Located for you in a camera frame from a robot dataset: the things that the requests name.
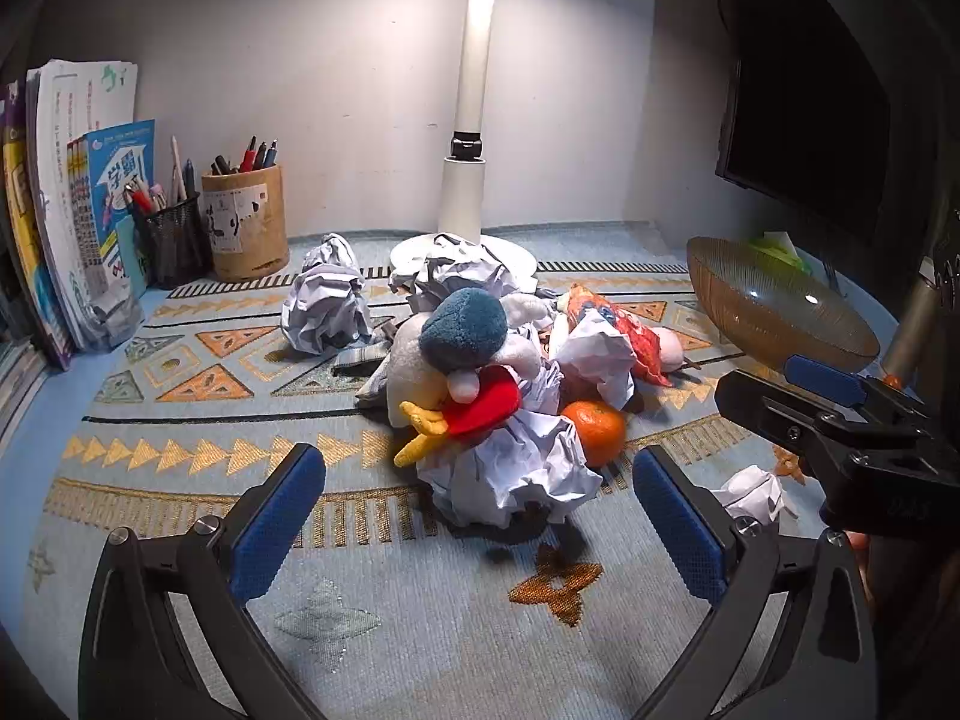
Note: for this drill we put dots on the black monitor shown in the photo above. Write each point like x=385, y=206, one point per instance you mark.
x=810, y=90

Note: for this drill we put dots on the blue patterned desk mat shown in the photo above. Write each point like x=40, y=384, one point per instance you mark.
x=375, y=615

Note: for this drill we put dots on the red snack bag plush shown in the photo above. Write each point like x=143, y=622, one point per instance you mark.
x=622, y=330

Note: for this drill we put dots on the small crumpled paper ball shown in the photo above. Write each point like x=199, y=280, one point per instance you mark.
x=754, y=496

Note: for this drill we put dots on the large three-ball dango plush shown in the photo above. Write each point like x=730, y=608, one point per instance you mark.
x=667, y=349

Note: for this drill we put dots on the bunch of pens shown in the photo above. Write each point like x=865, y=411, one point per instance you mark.
x=251, y=154

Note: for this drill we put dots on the white desk lamp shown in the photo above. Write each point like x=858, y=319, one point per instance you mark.
x=461, y=195

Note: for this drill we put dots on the white duck plush toy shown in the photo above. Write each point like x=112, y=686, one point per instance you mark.
x=465, y=337

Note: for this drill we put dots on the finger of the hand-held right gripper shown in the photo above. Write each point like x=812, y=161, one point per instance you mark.
x=772, y=409
x=825, y=380

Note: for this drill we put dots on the blue cover workbook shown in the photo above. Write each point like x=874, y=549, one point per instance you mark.
x=112, y=195

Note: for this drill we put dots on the bunch of pencils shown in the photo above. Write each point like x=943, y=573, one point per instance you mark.
x=154, y=191

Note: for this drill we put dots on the green tissue pack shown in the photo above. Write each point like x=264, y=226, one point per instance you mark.
x=781, y=249

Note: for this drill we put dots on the black mesh pen holder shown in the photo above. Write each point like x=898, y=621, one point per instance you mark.
x=176, y=240

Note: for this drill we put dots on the amber ribbed glass bowl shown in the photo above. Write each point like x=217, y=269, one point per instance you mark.
x=780, y=307

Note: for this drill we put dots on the brown cardboard pen holder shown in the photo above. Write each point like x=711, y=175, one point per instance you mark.
x=247, y=225

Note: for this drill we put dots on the clear plastic packet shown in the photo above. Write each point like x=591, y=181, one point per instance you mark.
x=112, y=319

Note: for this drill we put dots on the orange mandarin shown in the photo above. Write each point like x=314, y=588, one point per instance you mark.
x=598, y=431

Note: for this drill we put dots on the purple and yellow book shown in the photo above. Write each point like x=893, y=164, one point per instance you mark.
x=19, y=202

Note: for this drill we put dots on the white paper ball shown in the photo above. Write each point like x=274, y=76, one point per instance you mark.
x=326, y=307
x=469, y=270
x=331, y=251
x=510, y=480
x=592, y=356

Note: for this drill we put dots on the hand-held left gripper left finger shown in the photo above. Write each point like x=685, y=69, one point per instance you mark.
x=276, y=529

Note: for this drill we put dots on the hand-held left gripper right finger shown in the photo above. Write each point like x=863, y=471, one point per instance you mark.
x=679, y=532

